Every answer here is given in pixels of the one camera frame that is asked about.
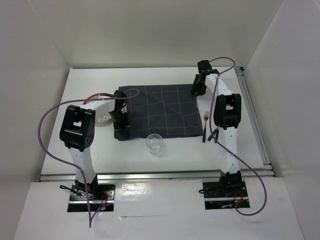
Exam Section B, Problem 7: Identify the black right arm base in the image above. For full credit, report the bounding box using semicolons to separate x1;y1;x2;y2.
198;181;250;210

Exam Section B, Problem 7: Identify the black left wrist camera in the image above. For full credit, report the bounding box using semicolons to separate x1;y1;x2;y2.
113;90;128;108

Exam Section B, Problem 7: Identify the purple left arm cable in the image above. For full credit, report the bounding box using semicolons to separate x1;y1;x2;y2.
37;88;140;229

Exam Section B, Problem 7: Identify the clear plastic cup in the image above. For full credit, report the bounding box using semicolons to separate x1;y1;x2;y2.
145;133;164;157

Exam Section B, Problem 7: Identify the aluminium right side rail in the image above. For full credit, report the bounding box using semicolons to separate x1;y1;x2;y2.
235;67;273;172

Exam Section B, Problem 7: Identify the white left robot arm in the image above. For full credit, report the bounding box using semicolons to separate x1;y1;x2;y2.
59;90;131;200

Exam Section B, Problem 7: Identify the aluminium front table rail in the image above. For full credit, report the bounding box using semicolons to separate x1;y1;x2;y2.
39;168;276;182

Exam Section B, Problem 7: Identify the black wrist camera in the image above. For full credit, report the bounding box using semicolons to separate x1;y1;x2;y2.
197;60;212;74
113;90;128;108

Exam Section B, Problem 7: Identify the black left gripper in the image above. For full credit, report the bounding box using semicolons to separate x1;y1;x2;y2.
108;110;130;137

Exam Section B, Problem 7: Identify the dark checked cloth napkin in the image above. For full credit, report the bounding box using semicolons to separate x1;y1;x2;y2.
114;84;203;141

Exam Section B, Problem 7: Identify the gold fork green handle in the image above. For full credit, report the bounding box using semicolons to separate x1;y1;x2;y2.
202;111;210;143

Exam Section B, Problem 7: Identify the floral plate orange rim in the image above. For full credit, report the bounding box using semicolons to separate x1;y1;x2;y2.
82;93;112;124

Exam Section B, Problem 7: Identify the gold knife green handle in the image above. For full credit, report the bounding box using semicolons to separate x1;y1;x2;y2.
207;127;220;142

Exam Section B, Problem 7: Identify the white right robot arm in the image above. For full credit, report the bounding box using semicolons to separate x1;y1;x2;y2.
191;69;242;197

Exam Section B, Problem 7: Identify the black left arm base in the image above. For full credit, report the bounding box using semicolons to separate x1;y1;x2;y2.
59;183;116;213

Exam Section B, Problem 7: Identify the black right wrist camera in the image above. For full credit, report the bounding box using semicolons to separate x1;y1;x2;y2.
197;60;212;74

